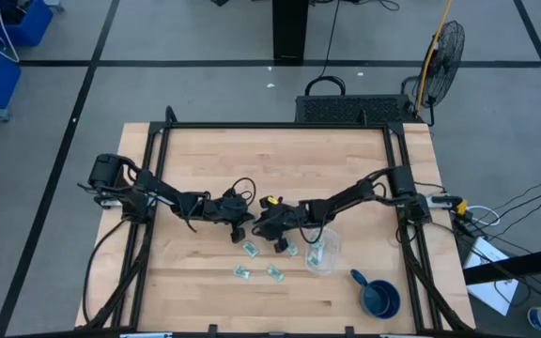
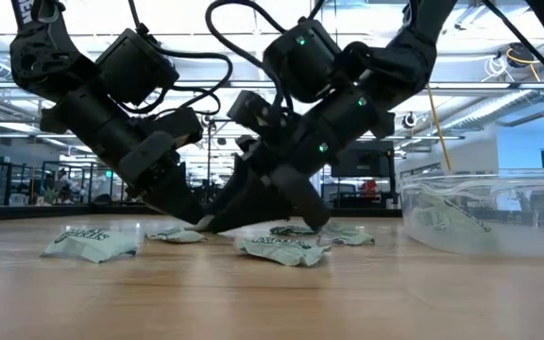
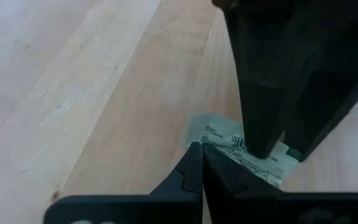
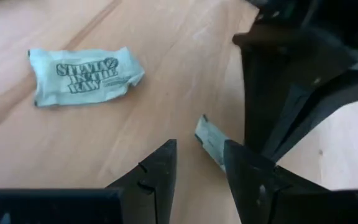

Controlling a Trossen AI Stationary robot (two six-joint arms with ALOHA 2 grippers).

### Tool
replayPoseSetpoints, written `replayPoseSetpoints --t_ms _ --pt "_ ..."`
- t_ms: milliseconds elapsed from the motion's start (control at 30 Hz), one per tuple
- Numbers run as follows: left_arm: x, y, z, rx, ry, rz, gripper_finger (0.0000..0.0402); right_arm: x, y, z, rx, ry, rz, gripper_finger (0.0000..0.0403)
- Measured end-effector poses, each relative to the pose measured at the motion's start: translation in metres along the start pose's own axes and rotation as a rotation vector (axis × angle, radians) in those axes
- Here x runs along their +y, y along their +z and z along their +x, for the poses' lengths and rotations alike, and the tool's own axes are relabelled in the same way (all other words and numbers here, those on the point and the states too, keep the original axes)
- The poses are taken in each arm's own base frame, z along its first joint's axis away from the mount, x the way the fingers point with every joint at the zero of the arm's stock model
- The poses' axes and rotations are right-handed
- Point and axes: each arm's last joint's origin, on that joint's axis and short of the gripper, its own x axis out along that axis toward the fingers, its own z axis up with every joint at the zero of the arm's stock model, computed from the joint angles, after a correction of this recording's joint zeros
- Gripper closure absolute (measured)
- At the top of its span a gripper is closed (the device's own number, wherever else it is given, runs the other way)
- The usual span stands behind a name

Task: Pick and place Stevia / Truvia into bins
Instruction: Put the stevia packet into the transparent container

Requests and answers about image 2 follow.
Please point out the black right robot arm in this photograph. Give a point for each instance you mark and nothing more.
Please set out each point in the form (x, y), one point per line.
(413, 47)

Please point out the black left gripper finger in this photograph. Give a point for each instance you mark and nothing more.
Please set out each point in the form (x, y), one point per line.
(180, 193)
(147, 193)

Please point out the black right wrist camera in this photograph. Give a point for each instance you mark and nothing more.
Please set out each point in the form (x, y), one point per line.
(250, 113)

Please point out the person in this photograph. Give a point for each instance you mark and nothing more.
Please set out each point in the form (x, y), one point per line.
(66, 181)

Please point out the black metal frame rig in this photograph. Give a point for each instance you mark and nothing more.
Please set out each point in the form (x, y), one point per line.
(209, 141)

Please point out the black fence frame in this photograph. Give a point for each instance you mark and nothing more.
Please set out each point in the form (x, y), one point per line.
(8, 184)

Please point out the black cage frame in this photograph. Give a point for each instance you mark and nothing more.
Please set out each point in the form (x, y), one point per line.
(90, 189)

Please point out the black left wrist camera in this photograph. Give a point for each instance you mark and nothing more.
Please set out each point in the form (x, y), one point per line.
(177, 126)

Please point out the clear plastic bin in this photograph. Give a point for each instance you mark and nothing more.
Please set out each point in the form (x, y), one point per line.
(527, 236)

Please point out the black table edge rail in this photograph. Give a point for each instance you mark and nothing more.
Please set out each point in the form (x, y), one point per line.
(64, 212)

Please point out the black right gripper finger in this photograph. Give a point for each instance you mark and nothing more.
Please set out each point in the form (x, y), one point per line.
(267, 203)
(234, 208)

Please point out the black monitor screen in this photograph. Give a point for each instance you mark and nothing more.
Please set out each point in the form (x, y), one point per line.
(371, 163)

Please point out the red background object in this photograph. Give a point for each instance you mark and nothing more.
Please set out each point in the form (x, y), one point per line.
(368, 187)

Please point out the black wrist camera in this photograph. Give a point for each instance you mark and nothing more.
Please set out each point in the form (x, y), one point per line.
(250, 113)
(177, 126)

